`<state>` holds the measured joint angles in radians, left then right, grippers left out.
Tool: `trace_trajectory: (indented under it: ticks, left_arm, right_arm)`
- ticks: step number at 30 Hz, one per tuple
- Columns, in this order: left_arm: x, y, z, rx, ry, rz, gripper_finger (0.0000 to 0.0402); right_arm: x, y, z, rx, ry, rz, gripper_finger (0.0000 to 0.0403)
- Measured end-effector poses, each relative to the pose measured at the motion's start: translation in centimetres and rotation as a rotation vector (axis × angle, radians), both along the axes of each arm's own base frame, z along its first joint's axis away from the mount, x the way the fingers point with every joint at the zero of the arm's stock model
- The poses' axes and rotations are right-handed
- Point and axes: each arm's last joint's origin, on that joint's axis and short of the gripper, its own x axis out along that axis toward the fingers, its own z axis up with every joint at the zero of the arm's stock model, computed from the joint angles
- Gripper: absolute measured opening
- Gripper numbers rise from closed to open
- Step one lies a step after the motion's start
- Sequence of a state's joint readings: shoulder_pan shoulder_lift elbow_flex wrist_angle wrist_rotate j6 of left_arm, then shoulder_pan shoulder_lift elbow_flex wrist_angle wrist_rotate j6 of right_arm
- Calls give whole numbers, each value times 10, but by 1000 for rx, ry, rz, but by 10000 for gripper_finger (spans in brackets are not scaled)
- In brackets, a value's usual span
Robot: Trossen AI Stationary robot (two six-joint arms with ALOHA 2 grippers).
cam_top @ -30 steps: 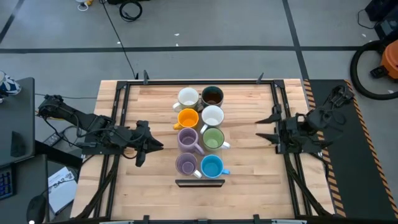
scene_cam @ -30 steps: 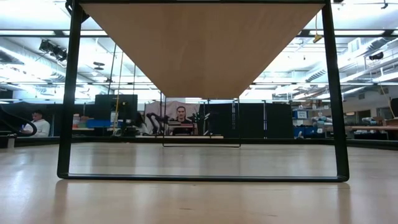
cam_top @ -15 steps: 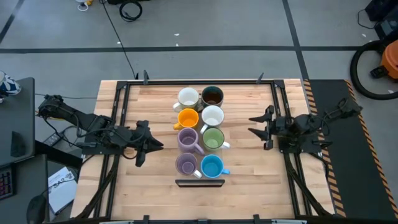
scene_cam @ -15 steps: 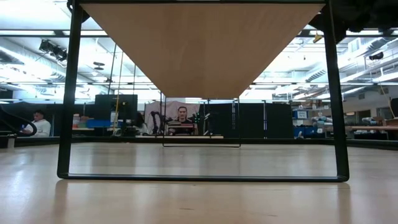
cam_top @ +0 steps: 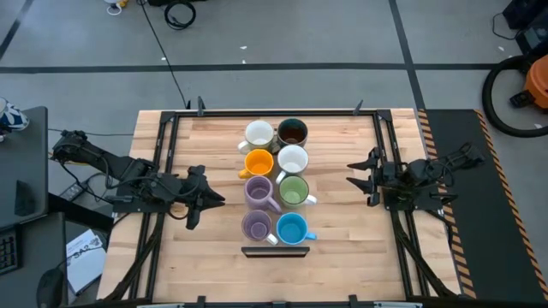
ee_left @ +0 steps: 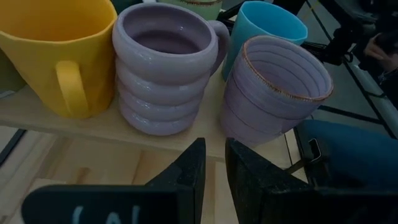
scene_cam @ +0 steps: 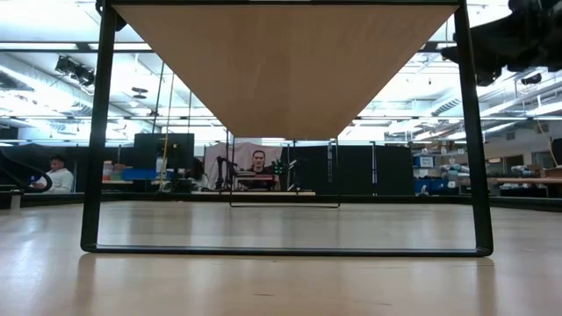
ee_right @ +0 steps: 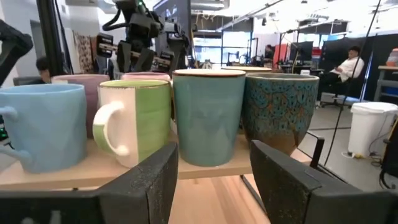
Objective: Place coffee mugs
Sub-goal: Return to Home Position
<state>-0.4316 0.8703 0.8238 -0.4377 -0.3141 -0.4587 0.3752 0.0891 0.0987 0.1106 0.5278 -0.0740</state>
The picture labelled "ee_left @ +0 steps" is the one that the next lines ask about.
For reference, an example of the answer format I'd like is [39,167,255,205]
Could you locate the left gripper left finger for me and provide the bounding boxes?
[21,138,208,224]

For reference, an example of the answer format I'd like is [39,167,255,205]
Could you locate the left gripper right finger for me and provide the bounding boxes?
[225,138,398,224]

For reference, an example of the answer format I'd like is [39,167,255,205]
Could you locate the purple ridged mug brown rim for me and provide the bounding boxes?
[220,35,334,147]

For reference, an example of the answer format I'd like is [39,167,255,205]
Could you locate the lilac stacked-ring mug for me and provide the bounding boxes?
[111,2,231,136]

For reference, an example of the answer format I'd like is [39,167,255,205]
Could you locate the light blue mug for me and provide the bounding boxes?
[221,0,308,82]

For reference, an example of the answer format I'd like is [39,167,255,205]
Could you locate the orange yellow mug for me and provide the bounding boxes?
[0,0,118,119]

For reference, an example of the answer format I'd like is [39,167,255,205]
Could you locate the bright green mug white handle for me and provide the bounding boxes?
[157,0,223,21]

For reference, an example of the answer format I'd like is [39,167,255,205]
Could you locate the dark blue padded object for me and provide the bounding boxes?
[295,119,398,191]

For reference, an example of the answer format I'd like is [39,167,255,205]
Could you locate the wooden riser shelf black legs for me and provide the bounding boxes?
[0,62,312,175]

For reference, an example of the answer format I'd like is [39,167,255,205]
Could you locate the person's hand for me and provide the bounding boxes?
[363,32,398,72]

